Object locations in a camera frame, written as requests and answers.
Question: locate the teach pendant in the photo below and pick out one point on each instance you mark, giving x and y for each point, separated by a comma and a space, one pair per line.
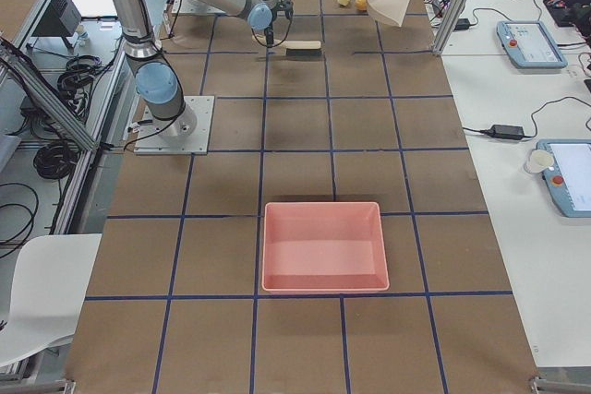
568, 179
529, 45

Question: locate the aluminium frame post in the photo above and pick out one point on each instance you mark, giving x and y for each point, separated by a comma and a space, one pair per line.
454, 2

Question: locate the brown potato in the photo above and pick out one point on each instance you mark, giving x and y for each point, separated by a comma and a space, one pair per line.
361, 5

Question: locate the pink plastic bin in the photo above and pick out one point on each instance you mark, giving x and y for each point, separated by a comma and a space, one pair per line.
323, 247

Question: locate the white chair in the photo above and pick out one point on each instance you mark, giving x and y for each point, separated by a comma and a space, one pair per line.
50, 281

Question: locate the far teach pendant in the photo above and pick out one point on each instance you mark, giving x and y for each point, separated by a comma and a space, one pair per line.
529, 45

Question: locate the black power adapter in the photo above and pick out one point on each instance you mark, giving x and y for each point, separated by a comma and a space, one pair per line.
508, 132

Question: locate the near teach pendant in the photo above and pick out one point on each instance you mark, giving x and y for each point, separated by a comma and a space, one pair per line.
568, 179

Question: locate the beige hand brush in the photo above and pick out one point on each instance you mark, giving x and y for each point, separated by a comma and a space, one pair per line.
292, 48

